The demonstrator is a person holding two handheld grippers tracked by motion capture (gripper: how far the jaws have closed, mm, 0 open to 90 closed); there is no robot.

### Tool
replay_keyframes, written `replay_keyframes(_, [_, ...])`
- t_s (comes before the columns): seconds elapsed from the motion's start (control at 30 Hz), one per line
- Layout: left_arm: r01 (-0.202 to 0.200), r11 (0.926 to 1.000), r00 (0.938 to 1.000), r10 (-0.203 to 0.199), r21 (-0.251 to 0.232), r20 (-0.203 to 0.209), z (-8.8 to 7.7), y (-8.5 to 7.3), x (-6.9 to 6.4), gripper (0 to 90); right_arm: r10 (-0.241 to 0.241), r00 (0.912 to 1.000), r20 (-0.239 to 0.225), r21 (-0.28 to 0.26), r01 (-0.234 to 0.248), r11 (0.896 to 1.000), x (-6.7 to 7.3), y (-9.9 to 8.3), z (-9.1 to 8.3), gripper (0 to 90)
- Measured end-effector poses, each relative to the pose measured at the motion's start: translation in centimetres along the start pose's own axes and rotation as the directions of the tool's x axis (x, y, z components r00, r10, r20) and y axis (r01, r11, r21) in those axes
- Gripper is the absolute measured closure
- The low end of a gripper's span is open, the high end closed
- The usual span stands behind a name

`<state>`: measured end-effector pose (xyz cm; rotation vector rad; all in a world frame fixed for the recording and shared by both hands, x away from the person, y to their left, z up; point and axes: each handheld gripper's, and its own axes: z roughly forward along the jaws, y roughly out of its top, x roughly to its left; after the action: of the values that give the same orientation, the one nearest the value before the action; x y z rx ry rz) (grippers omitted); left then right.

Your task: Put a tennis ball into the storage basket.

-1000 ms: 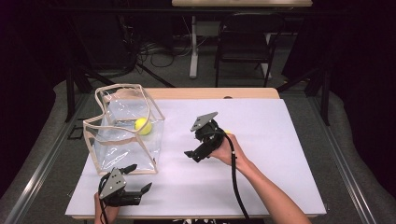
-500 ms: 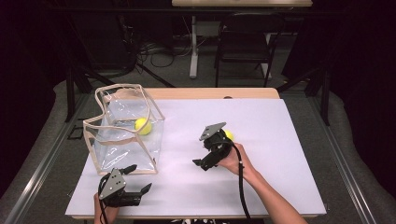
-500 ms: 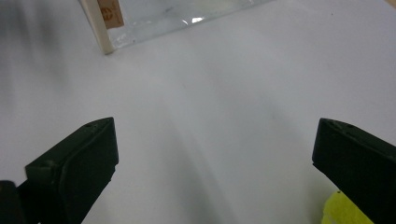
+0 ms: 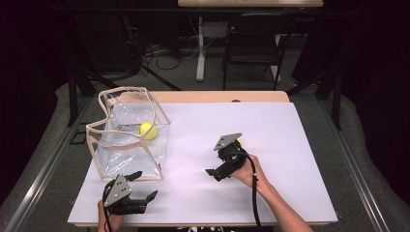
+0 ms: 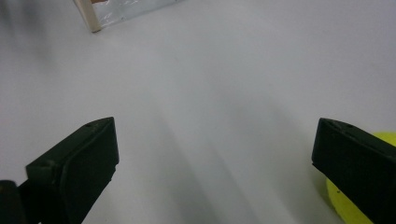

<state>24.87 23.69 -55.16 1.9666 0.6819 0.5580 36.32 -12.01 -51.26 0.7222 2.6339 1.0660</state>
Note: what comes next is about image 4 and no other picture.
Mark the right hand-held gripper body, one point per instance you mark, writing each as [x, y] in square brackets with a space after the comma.
[230, 158]

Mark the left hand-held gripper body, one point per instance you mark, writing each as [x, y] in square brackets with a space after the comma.
[117, 191]

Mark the yellow tennis ball black mark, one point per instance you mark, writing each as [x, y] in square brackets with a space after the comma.
[239, 141]

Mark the clear plastic bag beige trim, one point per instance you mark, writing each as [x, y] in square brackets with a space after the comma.
[119, 161]

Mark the plain yellow tennis ball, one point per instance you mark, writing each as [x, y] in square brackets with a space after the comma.
[148, 131]

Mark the person's right hand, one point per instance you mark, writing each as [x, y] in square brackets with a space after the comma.
[249, 174]

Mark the person's left hand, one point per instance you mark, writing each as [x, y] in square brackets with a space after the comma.
[112, 222]

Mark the person's patterned clothing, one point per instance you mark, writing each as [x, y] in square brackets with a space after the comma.
[206, 229]

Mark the white table mat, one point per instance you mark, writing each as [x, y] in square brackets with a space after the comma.
[290, 135]

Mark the black folding chair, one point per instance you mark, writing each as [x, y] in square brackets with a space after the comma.
[251, 48]

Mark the white-legged desk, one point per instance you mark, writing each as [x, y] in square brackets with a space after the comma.
[200, 48]

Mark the black floor bracket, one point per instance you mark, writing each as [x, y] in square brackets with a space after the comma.
[78, 137]

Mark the aluminium floor rail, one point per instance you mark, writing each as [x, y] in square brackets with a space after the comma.
[351, 167]
[48, 167]

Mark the black frame post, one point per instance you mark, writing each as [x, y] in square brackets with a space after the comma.
[72, 96]
[337, 103]

